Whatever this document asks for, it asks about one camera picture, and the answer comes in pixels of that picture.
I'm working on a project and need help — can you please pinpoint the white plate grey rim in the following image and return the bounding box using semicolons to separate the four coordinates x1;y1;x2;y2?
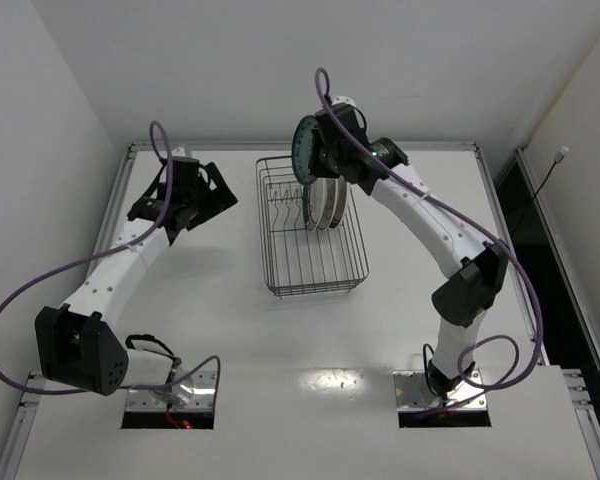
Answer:
309;178;337;230

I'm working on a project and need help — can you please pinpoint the blue floral green plate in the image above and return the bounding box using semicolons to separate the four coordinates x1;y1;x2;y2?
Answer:
291;115;317;186

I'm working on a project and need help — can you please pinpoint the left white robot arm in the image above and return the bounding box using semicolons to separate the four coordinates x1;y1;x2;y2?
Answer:
35;157;238;396

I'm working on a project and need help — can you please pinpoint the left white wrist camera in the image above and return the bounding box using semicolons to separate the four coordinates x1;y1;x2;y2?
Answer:
172;146;186;157

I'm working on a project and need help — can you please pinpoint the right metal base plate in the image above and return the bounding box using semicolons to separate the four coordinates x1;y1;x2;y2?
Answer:
393;370;488;413

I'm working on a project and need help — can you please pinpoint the aluminium table frame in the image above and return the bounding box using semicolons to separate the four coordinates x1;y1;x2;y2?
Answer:
0;141;600;480

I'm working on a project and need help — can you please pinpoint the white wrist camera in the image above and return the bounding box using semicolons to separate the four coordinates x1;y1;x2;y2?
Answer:
172;146;186;157
331;95;357;108

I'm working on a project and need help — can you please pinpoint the green red rimmed plate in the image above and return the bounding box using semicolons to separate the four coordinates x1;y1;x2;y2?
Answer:
329;177;350;229
302;185;315;231

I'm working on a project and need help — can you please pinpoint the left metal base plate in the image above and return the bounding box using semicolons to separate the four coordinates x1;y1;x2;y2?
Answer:
125;371;217;413

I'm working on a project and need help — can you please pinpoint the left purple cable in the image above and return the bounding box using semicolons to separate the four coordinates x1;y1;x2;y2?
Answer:
0;119;222;397

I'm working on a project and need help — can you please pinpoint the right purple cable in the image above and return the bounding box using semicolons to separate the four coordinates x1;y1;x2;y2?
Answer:
313;67;544;419

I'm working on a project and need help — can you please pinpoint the metal base plate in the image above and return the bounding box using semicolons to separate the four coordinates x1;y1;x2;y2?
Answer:
393;370;488;413
125;371;217;413

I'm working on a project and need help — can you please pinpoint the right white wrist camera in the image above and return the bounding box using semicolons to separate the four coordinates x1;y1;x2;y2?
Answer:
331;95;357;108

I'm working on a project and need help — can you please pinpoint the grey wire dish rack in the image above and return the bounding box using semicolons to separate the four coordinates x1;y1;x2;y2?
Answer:
256;156;369;298

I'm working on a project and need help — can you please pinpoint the black cable white plug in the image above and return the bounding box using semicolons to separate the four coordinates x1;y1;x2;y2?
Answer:
511;146;570;239

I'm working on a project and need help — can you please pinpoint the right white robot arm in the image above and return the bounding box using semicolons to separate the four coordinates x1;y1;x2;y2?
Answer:
308;103;508;399

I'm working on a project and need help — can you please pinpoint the purple cable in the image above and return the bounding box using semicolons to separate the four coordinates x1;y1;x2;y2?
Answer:
0;119;222;397
313;67;544;419

